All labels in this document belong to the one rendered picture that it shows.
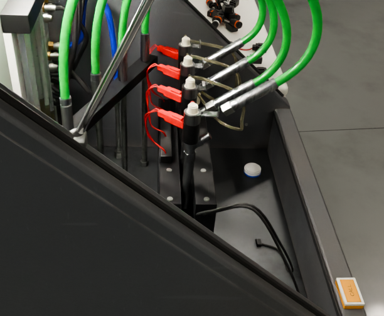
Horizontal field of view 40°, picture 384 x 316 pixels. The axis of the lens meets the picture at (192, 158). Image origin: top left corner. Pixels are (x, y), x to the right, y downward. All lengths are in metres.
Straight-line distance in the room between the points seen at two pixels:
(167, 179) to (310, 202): 0.27
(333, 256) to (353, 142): 2.02
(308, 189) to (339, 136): 1.91
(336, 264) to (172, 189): 0.30
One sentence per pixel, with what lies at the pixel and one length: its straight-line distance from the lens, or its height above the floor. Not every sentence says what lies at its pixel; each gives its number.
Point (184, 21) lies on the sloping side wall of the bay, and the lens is 1.11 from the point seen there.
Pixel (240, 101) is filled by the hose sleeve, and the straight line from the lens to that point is 0.84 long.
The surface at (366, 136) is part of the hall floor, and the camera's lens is 2.98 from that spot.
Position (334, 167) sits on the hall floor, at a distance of 2.69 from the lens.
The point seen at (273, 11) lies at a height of 1.25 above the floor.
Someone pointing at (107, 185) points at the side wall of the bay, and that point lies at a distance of 0.48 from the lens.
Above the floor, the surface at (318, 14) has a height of 1.31.
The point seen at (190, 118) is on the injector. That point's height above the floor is 1.13.
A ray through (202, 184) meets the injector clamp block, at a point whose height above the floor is 0.98.
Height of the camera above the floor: 1.60
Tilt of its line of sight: 38 degrees down
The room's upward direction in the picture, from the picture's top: 4 degrees clockwise
